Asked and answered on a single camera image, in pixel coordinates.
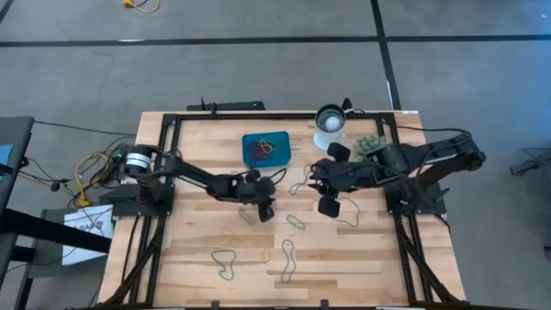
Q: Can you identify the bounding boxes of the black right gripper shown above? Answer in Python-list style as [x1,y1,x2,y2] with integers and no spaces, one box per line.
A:
[307,158,348,199]

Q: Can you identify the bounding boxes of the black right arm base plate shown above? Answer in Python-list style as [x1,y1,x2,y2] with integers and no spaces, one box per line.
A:
[383,180,449,217]

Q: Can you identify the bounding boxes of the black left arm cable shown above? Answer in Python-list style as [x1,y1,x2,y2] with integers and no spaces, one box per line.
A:
[266,166,288,188]

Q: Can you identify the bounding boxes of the green rubber band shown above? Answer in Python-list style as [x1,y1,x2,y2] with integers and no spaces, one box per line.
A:
[286,214,307,232]
[238,206,257,226]

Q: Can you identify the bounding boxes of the yellow power cable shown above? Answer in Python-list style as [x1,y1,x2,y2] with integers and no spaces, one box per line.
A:
[74,150,111,208]

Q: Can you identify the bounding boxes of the yellow floor cable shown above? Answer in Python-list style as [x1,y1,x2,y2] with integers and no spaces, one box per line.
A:
[121,0,161,15]

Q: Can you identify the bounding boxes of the yellow rubber band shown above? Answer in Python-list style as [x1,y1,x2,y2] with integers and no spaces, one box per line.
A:
[257,137,281,155]
[220,226,273,264]

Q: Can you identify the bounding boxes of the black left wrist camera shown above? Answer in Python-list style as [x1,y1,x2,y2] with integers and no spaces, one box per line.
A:
[257,201,276,224]

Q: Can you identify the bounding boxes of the white cup with ball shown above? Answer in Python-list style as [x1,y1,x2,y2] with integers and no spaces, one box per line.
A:
[313,102,348,152]

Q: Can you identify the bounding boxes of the white paper sheet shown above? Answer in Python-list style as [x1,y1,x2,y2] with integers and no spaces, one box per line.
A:
[61,203,115,267]

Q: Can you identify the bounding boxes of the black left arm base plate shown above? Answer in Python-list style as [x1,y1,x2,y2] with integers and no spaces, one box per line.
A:
[99,183,176,219]

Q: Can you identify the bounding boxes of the black metal table frame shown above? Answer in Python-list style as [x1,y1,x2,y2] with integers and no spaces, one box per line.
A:
[64,110,533,310]

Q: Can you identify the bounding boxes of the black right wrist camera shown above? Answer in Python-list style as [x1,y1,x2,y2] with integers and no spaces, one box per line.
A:
[317,195,342,220]

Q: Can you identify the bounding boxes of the grey rubber band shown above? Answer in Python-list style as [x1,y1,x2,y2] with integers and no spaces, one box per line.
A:
[288,164,313,196]

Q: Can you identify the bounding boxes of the black bar with antenna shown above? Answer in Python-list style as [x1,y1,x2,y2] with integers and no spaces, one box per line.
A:
[185,97,267,112]

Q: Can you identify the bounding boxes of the blue item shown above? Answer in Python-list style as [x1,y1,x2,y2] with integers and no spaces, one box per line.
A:
[0,144,15,173]

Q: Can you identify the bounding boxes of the green potted plant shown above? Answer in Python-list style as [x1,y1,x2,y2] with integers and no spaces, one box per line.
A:
[352,133,389,164]

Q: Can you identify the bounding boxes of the black floor cable bundle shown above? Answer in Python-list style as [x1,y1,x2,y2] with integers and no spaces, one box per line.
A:
[509,146,551,178]

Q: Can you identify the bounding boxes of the black beam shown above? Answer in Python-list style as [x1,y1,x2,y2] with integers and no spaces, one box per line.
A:
[0,208,114,256]

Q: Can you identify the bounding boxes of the teal plastic bin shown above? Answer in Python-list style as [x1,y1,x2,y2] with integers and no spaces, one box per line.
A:
[241,130,293,169]

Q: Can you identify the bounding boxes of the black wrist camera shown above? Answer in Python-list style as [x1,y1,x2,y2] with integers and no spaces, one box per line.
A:
[317,195,342,220]
[257,201,276,224]

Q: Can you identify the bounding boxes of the teal rubber band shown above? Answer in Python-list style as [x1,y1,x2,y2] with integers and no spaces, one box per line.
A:
[280,239,298,285]
[210,249,238,282]
[334,196,361,228]

